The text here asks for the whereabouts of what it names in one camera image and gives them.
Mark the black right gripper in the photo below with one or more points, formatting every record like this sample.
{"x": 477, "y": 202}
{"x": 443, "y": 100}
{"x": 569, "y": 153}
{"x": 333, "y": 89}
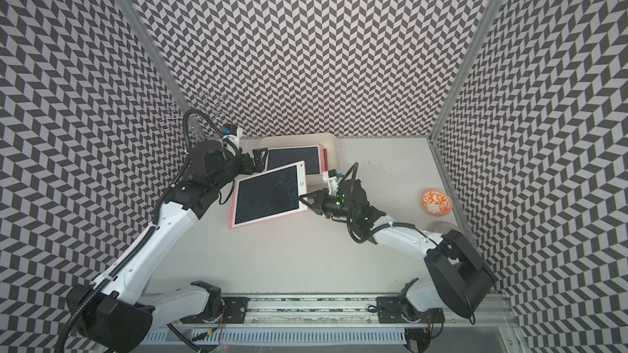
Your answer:
{"x": 324, "y": 198}

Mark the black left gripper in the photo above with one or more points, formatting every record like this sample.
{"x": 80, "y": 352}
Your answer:
{"x": 249, "y": 168}

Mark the pink writing tablet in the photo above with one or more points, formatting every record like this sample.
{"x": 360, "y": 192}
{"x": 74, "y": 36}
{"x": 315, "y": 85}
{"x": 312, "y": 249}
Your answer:
{"x": 269, "y": 195}
{"x": 313, "y": 156}

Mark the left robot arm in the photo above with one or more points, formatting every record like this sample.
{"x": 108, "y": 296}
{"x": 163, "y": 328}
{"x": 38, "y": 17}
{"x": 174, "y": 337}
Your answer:
{"x": 113, "y": 310}

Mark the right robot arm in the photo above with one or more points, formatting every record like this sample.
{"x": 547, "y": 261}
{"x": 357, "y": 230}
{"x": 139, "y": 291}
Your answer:
{"x": 458, "y": 277}

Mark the white plastic storage box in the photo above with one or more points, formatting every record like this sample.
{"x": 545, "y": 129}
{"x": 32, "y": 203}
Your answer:
{"x": 326, "y": 139}

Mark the orange patterned bowl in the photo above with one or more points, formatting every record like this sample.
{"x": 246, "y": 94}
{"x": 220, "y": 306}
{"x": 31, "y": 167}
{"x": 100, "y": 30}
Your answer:
{"x": 436, "y": 203}

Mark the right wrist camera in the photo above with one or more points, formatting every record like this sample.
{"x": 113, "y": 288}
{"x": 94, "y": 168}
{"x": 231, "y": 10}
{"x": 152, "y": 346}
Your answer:
{"x": 331, "y": 179}

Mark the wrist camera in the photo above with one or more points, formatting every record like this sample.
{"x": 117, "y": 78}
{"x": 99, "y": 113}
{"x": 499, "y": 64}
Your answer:
{"x": 231, "y": 135}
{"x": 331, "y": 179}

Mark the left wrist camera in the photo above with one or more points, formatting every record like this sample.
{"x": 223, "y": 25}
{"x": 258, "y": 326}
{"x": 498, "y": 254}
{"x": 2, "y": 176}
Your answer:
{"x": 231, "y": 135}

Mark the chrome wire stand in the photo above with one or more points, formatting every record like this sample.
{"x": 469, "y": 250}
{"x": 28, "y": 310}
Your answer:
{"x": 199, "y": 129}

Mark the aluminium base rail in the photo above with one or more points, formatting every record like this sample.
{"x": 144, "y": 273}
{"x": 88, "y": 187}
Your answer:
{"x": 342, "y": 323}

